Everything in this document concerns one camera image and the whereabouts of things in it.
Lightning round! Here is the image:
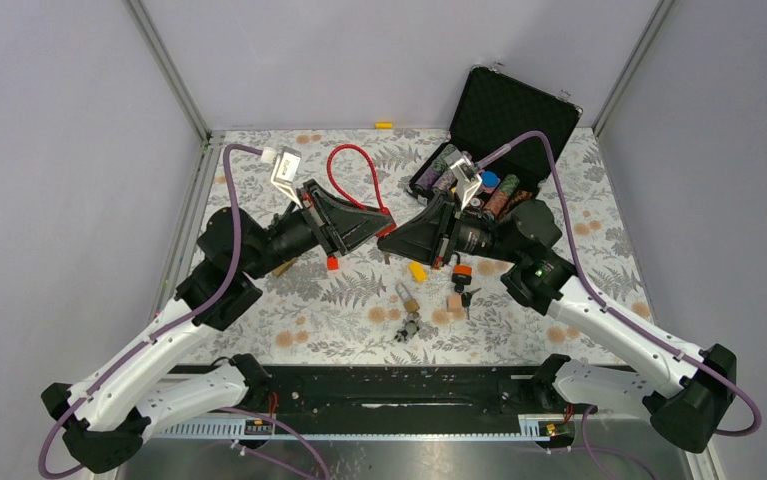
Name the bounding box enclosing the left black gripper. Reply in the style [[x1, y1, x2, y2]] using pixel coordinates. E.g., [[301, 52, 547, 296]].
[[243, 177, 392, 279]]

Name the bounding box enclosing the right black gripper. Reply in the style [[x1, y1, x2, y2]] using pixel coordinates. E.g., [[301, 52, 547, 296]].
[[378, 189, 523, 269]]

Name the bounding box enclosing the red cable padlock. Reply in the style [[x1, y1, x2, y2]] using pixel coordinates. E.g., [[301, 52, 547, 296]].
[[325, 143, 399, 238]]

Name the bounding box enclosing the small brass padlock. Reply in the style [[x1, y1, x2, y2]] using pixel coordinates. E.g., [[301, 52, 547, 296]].
[[395, 282, 420, 315]]

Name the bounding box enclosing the large brass padlock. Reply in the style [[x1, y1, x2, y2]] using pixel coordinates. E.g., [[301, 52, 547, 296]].
[[271, 258, 297, 278]]

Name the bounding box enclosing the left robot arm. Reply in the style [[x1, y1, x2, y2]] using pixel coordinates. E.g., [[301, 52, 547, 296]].
[[41, 180, 394, 474]]

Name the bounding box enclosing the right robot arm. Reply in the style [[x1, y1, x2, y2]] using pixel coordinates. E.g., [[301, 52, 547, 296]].
[[378, 194, 737, 453]]

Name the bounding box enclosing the yellow rectangular block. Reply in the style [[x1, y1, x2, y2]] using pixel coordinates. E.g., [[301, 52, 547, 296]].
[[408, 261, 428, 283]]

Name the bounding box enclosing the orange black padlock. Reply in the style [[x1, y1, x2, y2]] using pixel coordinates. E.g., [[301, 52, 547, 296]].
[[451, 263, 473, 294]]

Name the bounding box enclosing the tan block near keys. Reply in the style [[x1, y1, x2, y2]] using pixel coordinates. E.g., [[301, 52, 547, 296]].
[[446, 294, 464, 315]]

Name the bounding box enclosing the black poker chip case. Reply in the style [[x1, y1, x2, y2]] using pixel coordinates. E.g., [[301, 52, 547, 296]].
[[406, 66, 583, 201]]

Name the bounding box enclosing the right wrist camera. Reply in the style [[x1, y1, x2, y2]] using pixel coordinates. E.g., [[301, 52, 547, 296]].
[[446, 151, 482, 211]]

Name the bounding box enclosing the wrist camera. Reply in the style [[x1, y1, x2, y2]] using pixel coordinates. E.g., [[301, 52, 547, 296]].
[[446, 151, 482, 211], [260, 147, 301, 206]]

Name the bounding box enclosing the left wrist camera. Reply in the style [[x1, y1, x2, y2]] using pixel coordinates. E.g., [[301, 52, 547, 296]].
[[260, 147, 301, 206]]

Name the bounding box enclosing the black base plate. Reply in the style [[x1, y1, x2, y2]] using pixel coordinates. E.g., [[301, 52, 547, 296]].
[[200, 362, 600, 439]]

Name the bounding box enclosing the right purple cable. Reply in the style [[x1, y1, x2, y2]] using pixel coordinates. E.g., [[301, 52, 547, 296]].
[[475, 130, 763, 480]]

